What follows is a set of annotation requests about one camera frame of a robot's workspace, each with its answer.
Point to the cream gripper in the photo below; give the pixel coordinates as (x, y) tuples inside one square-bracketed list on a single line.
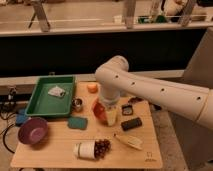
[(111, 116)]

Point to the teal green sponge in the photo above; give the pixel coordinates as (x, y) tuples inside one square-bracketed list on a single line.
[(77, 123)]

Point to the green plastic tray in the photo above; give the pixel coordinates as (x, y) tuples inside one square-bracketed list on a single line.
[(44, 105)]

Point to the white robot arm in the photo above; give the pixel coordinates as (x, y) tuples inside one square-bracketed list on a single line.
[(192, 102)]

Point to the orange bowl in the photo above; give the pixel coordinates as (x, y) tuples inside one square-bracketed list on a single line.
[(99, 111)]

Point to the black rectangular block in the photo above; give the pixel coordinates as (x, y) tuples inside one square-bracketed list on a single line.
[(132, 123)]

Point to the orange fruit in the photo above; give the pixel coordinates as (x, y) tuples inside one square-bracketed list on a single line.
[(92, 88)]

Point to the banana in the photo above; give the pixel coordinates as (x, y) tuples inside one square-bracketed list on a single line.
[(131, 141)]

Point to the dark grape bunch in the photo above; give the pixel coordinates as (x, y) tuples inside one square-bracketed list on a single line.
[(101, 148)]

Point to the white cylinder can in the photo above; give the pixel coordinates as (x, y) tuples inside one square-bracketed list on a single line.
[(84, 150)]

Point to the crumpled white paper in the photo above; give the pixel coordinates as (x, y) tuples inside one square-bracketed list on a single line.
[(56, 92)]

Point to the purple bowl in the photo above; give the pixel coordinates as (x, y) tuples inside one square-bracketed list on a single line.
[(33, 131)]

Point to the blue box on floor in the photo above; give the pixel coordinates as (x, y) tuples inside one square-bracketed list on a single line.
[(20, 117)]

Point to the black handled tool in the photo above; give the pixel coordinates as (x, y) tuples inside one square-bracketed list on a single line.
[(134, 100)]

